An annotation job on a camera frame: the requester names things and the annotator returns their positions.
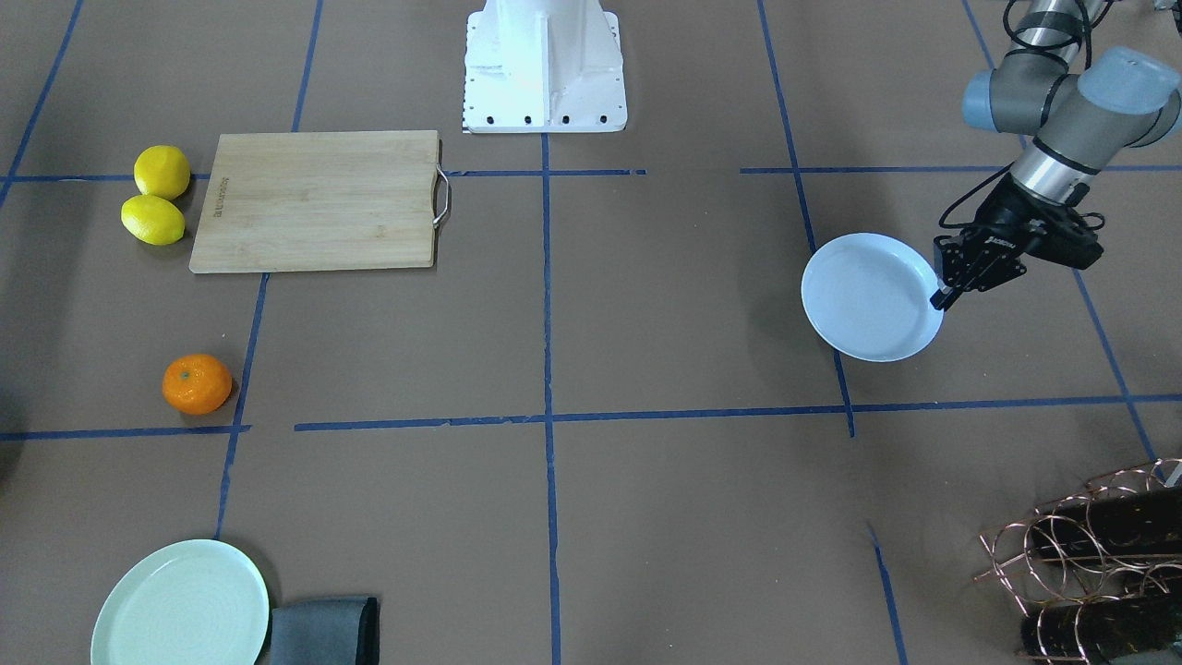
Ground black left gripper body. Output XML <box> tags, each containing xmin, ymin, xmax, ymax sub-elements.
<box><xmin>933</xmin><ymin>175</ymin><xmax>1080</xmax><ymax>291</ymax></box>

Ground light blue plate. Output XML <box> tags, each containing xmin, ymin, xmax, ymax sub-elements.
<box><xmin>801</xmin><ymin>233</ymin><xmax>943</xmax><ymax>363</ymax></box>

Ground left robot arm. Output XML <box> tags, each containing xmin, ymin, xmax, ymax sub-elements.
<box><xmin>930</xmin><ymin>1</ymin><xmax>1178</xmax><ymax>309</ymax></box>

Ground light green plate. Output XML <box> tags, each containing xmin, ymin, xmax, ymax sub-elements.
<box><xmin>90</xmin><ymin>539</ymin><xmax>271</xmax><ymax>664</ymax></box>

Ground dark wine bottle upper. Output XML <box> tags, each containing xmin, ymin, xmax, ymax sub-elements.
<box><xmin>1030</xmin><ymin>487</ymin><xmax>1181</xmax><ymax>563</ymax></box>

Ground dark wine bottle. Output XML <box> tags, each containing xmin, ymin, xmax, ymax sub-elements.
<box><xmin>1030</xmin><ymin>487</ymin><xmax>1181</xmax><ymax>563</ymax></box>
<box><xmin>1020</xmin><ymin>595</ymin><xmax>1181</xmax><ymax>664</ymax></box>

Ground dark wine bottle middle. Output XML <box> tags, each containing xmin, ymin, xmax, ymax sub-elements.
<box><xmin>1020</xmin><ymin>595</ymin><xmax>1181</xmax><ymax>664</ymax></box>

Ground wooden cutting board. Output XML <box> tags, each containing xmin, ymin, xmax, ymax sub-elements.
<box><xmin>188</xmin><ymin>130</ymin><xmax>452</xmax><ymax>274</ymax></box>

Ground folded grey cloth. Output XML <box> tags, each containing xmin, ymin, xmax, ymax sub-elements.
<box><xmin>269</xmin><ymin>595</ymin><xmax>379</xmax><ymax>664</ymax></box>

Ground orange fruit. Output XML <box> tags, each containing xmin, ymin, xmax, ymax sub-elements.
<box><xmin>161</xmin><ymin>353</ymin><xmax>234</xmax><ymax>416</ymax></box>

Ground yellow lemon near board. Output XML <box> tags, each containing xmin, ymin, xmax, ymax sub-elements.
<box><xmin>132</xmin><ymin>144</ymin><xmax>193</xmax><ymax>200</ymax></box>

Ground yellow lemon far side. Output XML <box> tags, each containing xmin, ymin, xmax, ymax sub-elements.
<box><xmin>121</xmin><ymin>194</ymin><xmax>186</xmax><ymax>246</ymax></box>

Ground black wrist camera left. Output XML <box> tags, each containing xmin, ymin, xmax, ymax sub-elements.
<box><xmin>1025</xmin><ymin>211</ymin><xmax>1104</xmax><ymax>270</ymax></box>

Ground copper wire bottle rack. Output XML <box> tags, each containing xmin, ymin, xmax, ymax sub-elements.
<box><xmin>979</xmin><ymin>458</ymin><xmax>1181</xmax><ymax>664</ymax></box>

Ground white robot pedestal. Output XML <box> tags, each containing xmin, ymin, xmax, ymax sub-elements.
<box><xmin>462</xmin><ymin>1</ymin><xmax>629</xmax><ymax>133</ymax></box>

